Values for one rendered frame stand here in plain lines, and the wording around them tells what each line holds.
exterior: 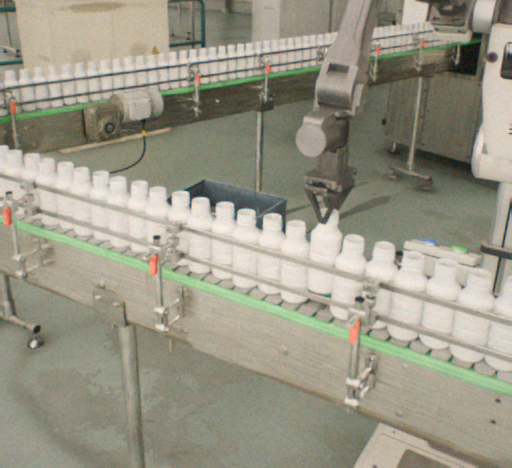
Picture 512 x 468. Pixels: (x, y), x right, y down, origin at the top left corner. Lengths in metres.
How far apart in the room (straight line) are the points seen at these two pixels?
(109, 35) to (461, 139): 2.91
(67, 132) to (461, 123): 3.12
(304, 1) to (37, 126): 5.10
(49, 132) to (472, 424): 2.11
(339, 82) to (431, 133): 4.09
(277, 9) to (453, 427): 6.31
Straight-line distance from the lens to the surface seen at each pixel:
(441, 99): 5.10
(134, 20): 5.59
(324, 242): 1.20
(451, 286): 1.16
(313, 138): 1.07
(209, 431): 2.48
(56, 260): 1.67
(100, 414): 2.60
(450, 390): 1.22
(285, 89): 3.57
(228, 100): 3.31
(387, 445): 2.10
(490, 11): 1.70
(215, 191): 2.07
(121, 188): 1.48
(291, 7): 7.35
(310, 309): 1.28
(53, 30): 5.26
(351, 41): 1.14
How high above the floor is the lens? 1.68
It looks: 24 degrees down
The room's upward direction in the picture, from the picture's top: 1 degrees clockwise
